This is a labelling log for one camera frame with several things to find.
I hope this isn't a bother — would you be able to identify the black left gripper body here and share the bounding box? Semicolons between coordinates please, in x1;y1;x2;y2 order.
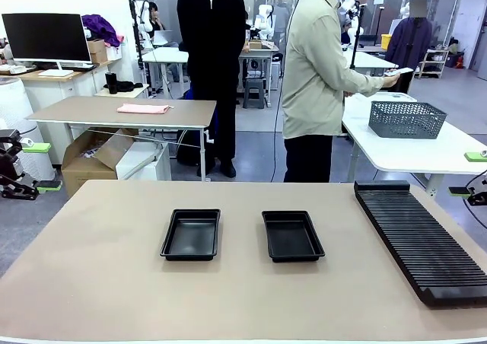
0;155;22;177

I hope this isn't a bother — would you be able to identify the black ESD tray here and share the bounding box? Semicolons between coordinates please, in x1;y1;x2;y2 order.
261;209;326;263
159;208;222;262

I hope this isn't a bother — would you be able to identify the beige person right forearm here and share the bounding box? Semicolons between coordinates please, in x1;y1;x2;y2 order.
348;69;386;96

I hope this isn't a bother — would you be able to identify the large cardboard box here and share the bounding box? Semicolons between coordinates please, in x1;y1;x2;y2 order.
60;127;140;199

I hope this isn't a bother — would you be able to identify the white air purifier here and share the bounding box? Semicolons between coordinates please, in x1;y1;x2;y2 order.
0;75;56;181

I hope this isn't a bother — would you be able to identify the white desk wooden top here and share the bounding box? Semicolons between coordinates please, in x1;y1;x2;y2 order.
18;59;123;166

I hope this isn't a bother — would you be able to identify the black slotted board rack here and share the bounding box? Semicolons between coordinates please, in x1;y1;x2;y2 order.
353;180;487;309

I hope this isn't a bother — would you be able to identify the grey side table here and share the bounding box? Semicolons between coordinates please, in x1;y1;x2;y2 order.
25;95;218;182

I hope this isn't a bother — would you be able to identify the grey plastic basket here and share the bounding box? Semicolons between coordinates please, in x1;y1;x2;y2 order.
368;100;448;139

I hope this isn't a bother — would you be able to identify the white cabinet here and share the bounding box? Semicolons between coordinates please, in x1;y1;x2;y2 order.
115;141;171;181

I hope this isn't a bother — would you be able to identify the small shelf unit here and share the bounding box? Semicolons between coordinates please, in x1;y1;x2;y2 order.
416;49;450;79

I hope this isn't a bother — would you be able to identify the black cloth bundle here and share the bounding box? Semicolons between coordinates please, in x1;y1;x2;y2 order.
116;79;145;93

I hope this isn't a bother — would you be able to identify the black computer monitor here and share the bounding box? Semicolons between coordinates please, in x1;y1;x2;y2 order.
2;12;92;78

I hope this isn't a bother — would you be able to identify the small cardboard box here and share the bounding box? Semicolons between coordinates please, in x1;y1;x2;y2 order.
86;38;109;64

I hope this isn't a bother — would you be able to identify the pink cloth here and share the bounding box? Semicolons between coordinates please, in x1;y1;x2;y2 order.
116;103;171;115

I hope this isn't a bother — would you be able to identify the low wooden shelf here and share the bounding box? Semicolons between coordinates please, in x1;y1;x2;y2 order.
94;83;150;100

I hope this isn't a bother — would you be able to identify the person in navy coat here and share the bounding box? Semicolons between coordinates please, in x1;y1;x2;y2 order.
384;0;434;94

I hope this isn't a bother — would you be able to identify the grey door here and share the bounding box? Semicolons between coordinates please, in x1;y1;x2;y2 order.
454;0;487;71

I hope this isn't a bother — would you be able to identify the purple clothing pile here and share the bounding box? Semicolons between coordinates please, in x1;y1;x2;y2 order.
81;14;125;48

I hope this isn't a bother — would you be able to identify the white background table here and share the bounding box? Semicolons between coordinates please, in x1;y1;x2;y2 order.
141;46;190;94
342;49;399;77

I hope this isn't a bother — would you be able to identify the seated background person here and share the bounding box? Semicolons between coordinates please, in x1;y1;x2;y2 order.
147;1;168;33

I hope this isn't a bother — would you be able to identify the person in beige shirt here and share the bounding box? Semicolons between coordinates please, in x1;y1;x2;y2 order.
281;0;381;183

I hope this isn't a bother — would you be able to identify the person in black clothes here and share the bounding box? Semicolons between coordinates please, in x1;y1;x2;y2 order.
177;0;247;179

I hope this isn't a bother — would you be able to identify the grey plastic stool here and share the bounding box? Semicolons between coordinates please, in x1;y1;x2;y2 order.
242;78;267;110

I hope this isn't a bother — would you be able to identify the grey background desk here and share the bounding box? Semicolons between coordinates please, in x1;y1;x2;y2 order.
238;41;281;107

